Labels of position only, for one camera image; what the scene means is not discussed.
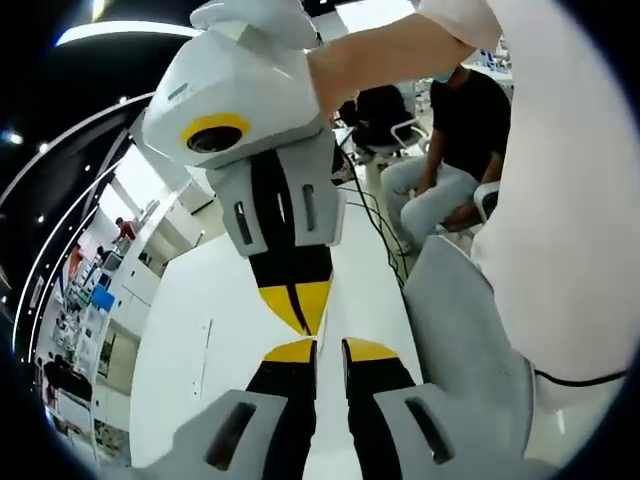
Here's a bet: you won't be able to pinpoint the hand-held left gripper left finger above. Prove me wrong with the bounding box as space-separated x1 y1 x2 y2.
132 338 319 480

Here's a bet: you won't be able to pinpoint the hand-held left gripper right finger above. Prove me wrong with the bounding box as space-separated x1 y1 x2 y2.
340 337 484 480

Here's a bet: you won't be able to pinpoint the grey mesh office chair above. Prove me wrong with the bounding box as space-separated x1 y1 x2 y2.
401 233 537 454

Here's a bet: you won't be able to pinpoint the black office chair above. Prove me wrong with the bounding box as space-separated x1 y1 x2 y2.
338 83 432 157

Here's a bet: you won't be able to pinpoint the long white counter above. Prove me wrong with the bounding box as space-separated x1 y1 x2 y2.
97 199 201 361

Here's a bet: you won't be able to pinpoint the blue box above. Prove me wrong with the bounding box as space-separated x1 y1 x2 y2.
90 284 116 315

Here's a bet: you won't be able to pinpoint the white office chair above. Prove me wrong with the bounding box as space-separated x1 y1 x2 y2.
471 180 502 222

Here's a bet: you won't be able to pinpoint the black cables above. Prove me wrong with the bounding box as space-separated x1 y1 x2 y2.
330 142 417 289

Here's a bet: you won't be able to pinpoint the thin black cable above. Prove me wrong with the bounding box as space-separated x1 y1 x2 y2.
533 365 627 390

